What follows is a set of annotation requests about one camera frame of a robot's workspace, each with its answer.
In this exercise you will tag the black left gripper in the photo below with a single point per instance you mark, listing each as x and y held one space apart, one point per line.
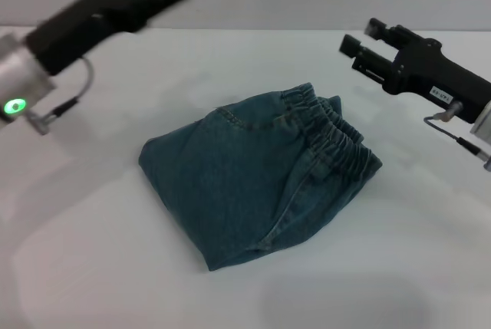
84 18

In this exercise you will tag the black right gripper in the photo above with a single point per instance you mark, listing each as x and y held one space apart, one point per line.
437 72

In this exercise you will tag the blue denim shorts with cartoon patch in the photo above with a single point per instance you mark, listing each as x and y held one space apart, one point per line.
253 183

